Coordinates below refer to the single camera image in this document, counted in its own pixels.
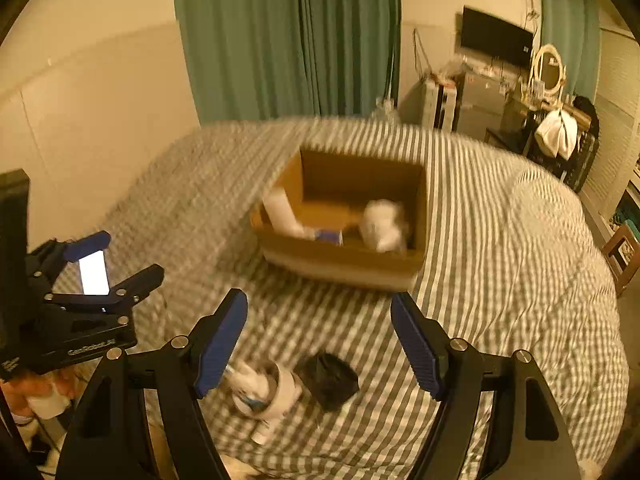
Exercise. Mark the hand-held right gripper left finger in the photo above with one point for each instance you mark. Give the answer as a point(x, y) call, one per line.
point(225, 341)

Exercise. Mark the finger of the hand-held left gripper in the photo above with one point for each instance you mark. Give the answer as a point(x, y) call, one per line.
point(142, 277)
point(90, 244)

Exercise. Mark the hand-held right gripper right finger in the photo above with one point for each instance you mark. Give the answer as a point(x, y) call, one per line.
point(416, 346)

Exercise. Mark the white card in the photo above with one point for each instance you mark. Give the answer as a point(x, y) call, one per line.
point(94, 272)

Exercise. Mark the brown cardboard box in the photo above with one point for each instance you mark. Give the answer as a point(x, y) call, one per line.
point(350, 265)

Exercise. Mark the person's left hand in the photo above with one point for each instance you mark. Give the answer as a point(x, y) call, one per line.
point(27, 387)

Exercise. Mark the black crumpled sock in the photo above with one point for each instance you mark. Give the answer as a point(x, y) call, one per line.
point(327, 380)

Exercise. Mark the white crumpled cloth in box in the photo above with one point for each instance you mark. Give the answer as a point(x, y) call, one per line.
point(385, 225)

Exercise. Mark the small blue box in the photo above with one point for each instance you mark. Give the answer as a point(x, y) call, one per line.
point(329, 236)

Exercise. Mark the white plastic bottle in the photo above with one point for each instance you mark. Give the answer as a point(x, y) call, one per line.
point(284, 212)

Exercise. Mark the wooden stool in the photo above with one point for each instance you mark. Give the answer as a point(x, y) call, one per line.
point(622, 255)

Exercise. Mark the white storage rack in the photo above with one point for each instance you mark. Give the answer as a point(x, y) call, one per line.
point(439, 105)

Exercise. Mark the grey small refrigerator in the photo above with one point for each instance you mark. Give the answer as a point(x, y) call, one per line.
point(482, 105)

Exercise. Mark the black chair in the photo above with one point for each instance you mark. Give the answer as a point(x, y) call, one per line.
point(585, 160)

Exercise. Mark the white towel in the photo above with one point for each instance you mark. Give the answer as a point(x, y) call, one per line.
point(556, 132)

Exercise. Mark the wide green curtain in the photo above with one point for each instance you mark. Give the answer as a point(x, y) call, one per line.
point(280, 40)

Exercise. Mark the oval white-framed mirror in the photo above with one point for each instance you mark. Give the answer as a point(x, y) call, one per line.
point(549, 71)

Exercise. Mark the narrow green curtain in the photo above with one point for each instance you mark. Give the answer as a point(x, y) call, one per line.
point(567, 15)

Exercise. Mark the black wall television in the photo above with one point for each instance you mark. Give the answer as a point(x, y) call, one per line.
point(495, 35)

